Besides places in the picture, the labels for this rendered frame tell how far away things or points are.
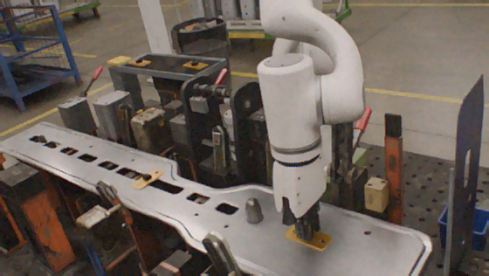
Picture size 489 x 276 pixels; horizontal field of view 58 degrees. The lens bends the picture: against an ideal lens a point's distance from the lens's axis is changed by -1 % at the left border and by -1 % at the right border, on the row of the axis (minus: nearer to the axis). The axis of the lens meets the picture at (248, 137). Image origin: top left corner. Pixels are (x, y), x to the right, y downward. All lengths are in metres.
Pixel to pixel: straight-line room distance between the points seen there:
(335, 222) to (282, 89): 0.33
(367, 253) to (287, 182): 0.19
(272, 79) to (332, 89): 0.09
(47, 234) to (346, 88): 0.98
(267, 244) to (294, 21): 0.40
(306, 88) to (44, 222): 0.92
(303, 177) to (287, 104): 0.14
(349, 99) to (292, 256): 0.31
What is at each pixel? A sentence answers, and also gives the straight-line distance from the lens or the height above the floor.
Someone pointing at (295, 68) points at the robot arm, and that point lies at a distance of 0.65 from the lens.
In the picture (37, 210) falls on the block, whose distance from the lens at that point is 1.35.
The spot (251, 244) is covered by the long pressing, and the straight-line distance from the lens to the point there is 0.86.
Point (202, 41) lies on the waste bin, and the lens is 3.82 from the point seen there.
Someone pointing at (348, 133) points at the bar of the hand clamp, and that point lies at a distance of 0.86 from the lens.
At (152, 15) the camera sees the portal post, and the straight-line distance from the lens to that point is 4.87.
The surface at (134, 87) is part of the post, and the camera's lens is 1.64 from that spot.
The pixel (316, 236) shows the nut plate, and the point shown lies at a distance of 0.85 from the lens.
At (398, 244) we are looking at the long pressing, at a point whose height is 1.00.
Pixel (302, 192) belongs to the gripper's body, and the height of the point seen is 1.13.
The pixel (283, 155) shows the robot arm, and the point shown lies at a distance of 0.71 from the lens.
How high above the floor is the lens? 1.56
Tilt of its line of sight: 27 degrees down
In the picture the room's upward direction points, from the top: 11 degrees counter-clockwise
